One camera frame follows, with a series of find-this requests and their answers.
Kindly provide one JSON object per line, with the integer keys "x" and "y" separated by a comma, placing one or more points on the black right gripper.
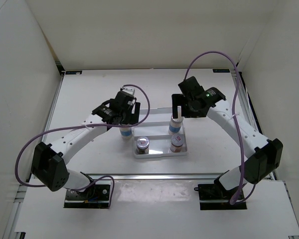
{"x": 179, "y": 100}

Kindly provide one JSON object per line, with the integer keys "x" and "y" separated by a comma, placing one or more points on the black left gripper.
{"x": 132, "y": 118}

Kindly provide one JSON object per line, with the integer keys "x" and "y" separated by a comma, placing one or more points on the blue label jar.
{"x": 175, "y": 124}
{"x": 126, "y": 133}

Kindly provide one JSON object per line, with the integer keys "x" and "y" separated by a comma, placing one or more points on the dark spice jar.
{"x": 142, "y": 145}

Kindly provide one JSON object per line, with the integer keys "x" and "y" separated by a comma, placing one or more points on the pale spice jar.
{"x": 176, "y": 143}

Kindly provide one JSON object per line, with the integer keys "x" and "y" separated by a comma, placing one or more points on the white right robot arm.
{"x": 260, "y": 155}

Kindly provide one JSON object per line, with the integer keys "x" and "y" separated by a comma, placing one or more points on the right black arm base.
{"x": 211, "y": 198}

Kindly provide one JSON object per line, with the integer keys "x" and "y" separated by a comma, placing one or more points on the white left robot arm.
{"x": 50, "y": 160}

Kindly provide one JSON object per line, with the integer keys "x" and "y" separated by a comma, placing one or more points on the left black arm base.
{"x": 97, "y": 196}

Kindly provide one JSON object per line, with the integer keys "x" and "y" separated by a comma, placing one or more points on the white divided tray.
{"x": 155, "y": 128}

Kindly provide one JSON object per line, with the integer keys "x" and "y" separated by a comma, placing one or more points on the right blue corner label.
{"x": 221, "y": 70}

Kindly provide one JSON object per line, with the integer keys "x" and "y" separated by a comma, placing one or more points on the blue corner label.
{"x": 221, "y": 70}
{"x": 73, "y": 72}

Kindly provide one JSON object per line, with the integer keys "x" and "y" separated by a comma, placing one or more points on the left blue corner label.
{"x": 73, "y": 72}

